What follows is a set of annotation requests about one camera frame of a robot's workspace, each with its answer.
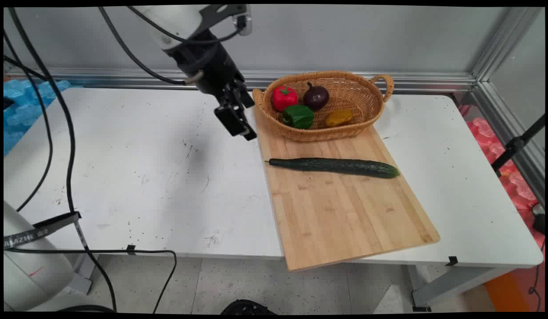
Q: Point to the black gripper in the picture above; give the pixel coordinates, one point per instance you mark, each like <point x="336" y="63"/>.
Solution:
<point x="209" y="66"/>

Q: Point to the long dark green cucumber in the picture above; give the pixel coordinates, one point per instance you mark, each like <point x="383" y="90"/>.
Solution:
<point x="336" y="167"/>

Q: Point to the red bell pepper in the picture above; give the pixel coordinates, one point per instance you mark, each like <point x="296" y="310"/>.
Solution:
<point x="284" y="98"/>

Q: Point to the green bell pepper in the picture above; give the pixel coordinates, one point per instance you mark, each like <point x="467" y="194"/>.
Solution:
<point x="297" y="116"/>

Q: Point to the dark purple onion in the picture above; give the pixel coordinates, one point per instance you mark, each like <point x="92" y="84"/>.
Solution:
<point x="316" y="96"/>

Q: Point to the yellow-brown potato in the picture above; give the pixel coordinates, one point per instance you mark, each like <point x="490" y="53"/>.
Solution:
<point x="338" y="118"/>

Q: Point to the woven wicker basket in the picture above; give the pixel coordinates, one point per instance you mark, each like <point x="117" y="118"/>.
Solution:
<point x="344" y="128"/>

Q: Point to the bamboo cutting board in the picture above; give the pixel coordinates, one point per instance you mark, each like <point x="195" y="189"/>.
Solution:
<point x="340" y="199"/>

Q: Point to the black tape clip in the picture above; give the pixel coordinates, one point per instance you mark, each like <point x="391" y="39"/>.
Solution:
<point x="131" y="249"/>
<point x="452" y="261"/>

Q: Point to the round black floor object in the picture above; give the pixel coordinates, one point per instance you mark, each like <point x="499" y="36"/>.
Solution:
<point x="247" y="307"/>

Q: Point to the blue foam mat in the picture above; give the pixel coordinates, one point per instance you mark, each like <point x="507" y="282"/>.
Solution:
<point x="21" y="110"/>

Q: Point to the grey table leg with foot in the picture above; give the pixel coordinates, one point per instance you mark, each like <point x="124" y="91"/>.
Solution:
<point x="455" y="283"/>

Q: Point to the black stand pole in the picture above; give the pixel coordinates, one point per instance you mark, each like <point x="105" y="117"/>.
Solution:
<point x="517" y="144"/>

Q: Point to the red foam mat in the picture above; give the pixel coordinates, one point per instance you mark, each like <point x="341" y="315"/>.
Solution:
<point x="515" y="181"/>

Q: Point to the small black device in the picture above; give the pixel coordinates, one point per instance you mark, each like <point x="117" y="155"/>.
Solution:
<point x="539" y="221"/>

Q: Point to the orange floor panel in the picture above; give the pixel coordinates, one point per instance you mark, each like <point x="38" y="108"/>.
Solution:
<point x="508" y="292"/>

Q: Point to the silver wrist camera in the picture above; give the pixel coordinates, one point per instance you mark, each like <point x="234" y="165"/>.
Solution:
<point x="242" y="21"/>

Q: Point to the horizontal aluminium frame rail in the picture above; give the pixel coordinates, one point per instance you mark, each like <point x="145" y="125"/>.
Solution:
<point x="344" y="79"/>

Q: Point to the aluminium corner frame post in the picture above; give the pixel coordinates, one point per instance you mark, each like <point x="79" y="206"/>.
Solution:
<point x="504" y="88"/>

